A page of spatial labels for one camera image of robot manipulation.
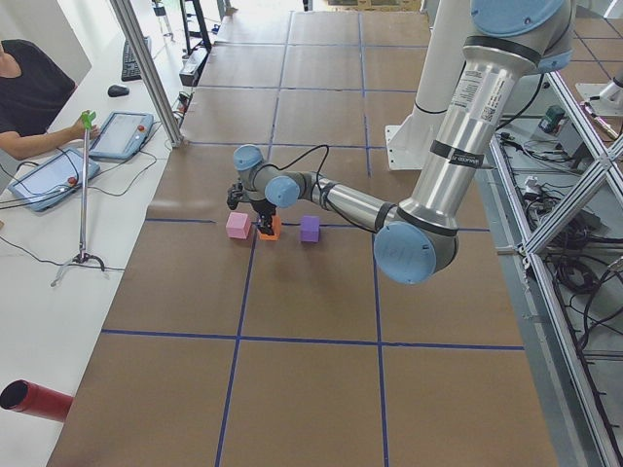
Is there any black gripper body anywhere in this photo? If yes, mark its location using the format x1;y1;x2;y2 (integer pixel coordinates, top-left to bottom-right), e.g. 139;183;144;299
252;198;276;225

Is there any orange foam block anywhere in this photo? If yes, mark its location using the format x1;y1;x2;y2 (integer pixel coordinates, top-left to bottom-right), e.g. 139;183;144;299
258;215;281;241

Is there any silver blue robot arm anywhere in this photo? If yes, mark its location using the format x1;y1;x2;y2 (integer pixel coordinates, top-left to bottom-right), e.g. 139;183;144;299
227;1;575;284

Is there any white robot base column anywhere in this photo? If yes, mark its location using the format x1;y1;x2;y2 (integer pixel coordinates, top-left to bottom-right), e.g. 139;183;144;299
385;0;472;170

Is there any person's hand on tablet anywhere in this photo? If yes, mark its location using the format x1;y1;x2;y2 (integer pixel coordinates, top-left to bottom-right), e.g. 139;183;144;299
69;118;100;141

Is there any pink foam block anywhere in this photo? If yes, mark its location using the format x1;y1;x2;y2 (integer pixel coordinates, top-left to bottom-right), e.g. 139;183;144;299
226;211;251;239

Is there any purple foam block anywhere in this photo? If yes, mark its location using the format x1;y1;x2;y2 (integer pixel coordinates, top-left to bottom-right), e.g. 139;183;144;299
300;215;320;243

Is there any brown paper table cover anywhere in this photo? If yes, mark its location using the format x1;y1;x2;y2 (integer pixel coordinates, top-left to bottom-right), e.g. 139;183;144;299
50;12;558;466

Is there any blue teach pendant tablet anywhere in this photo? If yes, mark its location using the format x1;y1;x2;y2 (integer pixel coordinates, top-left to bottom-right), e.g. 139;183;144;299
90;111;154;161

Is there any black computer mouse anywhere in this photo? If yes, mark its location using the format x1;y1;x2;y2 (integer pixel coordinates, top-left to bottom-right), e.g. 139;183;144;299
107;85;129;97

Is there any black keyboard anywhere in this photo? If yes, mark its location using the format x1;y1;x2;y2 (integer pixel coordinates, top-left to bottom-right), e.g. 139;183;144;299
121;40;141;83

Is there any seated person in black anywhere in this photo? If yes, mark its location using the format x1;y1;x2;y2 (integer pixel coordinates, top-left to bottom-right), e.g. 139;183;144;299
1;39;85;161

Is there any red cylinder tube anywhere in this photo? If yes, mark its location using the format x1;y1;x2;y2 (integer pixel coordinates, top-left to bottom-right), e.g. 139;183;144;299
1;379;73;422

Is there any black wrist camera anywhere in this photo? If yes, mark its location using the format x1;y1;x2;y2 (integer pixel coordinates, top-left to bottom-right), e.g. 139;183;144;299
227;182;248;211

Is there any grabber stick with green handle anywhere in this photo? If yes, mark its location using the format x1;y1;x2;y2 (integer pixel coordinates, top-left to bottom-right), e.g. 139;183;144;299
51;110;105;287

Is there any aluminium frame post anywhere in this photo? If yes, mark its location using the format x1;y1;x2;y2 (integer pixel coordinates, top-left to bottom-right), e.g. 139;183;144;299
110;0;184;148

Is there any aluminium frame rail right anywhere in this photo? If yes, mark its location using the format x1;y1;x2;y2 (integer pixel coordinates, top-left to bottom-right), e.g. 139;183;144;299
488;60;622;466

